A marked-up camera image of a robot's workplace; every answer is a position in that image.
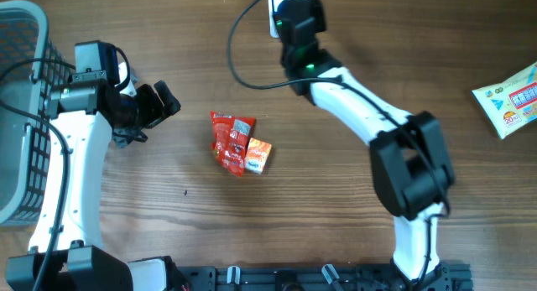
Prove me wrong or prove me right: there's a red snack bag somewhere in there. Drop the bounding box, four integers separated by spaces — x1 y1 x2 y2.
211 111 256 177

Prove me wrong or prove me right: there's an orange small carton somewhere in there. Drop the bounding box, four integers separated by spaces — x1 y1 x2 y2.
245 138 272 174

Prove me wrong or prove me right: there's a yellow wet wipes pack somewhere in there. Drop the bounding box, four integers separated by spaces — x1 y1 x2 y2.
472 63 536 139

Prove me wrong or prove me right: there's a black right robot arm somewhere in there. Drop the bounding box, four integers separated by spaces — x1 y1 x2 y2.
268 0 455 289

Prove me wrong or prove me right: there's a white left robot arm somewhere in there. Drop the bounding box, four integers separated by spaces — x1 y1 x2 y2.
6 41 190 290

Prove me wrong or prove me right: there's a grey plastic shopping basket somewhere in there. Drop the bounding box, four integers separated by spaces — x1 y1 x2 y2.
1 0 73 226

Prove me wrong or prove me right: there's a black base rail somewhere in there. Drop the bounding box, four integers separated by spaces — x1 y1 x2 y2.
175 263 474 291

